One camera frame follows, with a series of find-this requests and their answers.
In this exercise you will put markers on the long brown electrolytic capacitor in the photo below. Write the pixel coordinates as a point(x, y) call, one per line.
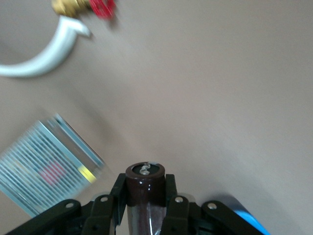
point(144, 191)

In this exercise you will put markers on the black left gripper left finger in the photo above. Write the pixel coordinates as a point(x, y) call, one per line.
point(102, 215)

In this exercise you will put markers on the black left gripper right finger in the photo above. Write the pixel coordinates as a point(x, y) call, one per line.
point(185, 215)

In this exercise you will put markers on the metal mesh power supply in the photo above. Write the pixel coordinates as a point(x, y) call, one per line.
point(41, 166)

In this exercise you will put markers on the blue plastic tray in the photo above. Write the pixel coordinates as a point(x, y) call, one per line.
point(254, 221)

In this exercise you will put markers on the white curved plastic clamp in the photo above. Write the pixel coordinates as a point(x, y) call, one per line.
point(56, 51)

